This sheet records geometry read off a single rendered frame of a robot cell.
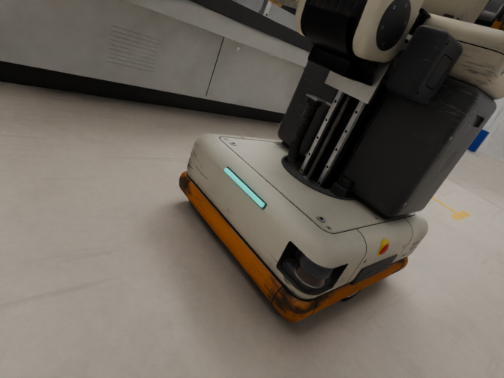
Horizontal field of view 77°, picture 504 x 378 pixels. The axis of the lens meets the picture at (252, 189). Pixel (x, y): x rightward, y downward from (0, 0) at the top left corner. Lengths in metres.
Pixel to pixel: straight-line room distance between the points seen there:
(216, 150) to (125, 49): 1.10
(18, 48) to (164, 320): 1.43
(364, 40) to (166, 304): 0.73
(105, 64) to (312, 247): 1.53
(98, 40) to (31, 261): 1.28
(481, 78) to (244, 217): 0.65
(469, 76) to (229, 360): 0.85
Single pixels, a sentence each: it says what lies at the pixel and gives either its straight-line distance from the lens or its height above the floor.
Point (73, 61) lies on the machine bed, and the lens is 1.90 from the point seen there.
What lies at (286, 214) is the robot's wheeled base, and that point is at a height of 0.27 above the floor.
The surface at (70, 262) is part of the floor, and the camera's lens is 0.88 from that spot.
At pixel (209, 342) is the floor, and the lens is 0.78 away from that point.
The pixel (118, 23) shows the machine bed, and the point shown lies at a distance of 1.91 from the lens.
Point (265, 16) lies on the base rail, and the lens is 2.07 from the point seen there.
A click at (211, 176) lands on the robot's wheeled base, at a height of 0.19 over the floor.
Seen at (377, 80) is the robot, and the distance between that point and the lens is 0.92.
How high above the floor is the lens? 0.61
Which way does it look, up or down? 25 degrees down
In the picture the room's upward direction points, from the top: 23 degrees clockwise
